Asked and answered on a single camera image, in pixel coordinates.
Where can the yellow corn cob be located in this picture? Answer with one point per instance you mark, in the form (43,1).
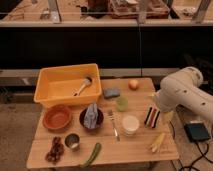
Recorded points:
(157,143)

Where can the blue sponge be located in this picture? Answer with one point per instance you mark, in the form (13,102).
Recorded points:
(111,92)

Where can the striped red black object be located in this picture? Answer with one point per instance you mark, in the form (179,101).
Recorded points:
(152,117)

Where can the orange fruit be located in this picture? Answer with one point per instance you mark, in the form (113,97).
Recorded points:
(133,84)

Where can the white cup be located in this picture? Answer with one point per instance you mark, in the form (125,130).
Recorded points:
(130,124)

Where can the black bowl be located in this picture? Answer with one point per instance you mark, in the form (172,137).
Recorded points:
(99,121)

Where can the silver fork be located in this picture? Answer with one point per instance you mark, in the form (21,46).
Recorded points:
(111,116)

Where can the wooden table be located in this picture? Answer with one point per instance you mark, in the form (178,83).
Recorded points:
(106,145)

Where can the green pepper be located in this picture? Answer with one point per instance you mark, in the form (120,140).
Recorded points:
(94,154)

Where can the white dish brush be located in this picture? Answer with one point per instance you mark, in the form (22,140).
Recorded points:
(87,82)

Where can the green cup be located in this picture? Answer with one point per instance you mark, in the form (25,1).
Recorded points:
(121,104)

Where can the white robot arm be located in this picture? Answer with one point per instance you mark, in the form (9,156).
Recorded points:
(182,88)

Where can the grey crumpled cloth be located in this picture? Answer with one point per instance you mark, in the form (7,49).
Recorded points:
(91,115)

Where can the dark red grapes bunch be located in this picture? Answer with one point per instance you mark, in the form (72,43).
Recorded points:
(56,151)

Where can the black foot pedal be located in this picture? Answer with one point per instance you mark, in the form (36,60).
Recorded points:
(196,132)

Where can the small metal cup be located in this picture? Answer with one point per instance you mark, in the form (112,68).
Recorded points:
(72,141)

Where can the yellow plastic tub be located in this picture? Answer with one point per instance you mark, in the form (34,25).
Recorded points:
(57,85)

